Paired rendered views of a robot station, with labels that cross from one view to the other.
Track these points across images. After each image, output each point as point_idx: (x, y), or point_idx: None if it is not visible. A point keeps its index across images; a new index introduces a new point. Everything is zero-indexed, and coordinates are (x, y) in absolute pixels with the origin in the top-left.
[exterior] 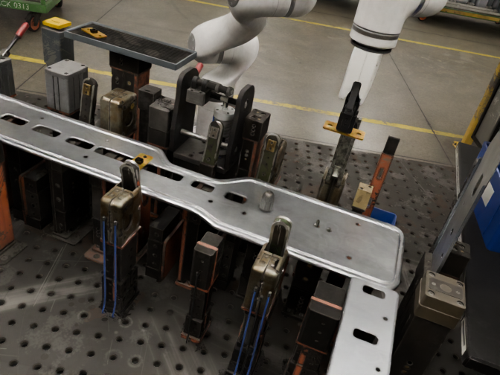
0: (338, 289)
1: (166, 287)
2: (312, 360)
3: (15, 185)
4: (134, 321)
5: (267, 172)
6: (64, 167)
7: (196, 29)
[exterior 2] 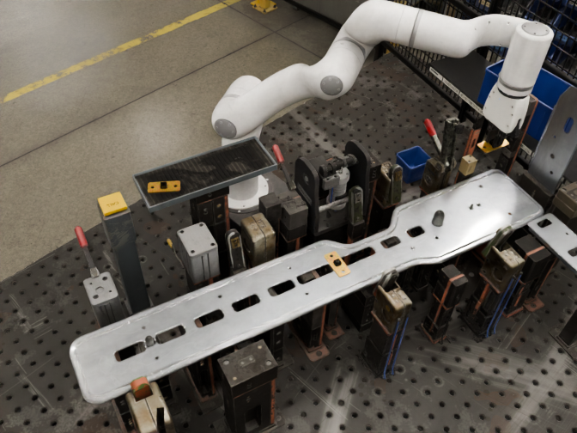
0: (527, 237)
1: None
2: (528, 285)
3: None
4: (402, 363)
5: (398, 195)
6: None
7: (228, 113)
